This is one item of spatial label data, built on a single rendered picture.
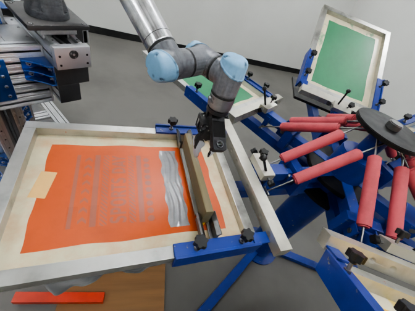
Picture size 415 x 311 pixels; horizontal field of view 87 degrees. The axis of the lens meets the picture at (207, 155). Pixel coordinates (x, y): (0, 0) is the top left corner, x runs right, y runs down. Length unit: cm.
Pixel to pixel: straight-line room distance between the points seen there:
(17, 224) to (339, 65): 207
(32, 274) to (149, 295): 105
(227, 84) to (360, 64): 167
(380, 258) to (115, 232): 81
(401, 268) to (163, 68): 88
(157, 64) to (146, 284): 142
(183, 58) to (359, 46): 185
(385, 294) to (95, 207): 89
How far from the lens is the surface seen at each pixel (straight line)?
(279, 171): 104
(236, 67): 60
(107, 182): 88
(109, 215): 81
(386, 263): 91
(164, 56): 56
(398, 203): 115
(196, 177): 80
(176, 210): 82
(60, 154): 98
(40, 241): 80
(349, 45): 224
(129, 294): 168
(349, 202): 123
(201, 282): 178
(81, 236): 79
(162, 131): 103
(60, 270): 72
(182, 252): 72
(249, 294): 190
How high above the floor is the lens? 167
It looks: 43 degrees down
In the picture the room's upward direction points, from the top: 23 degrees clockwise
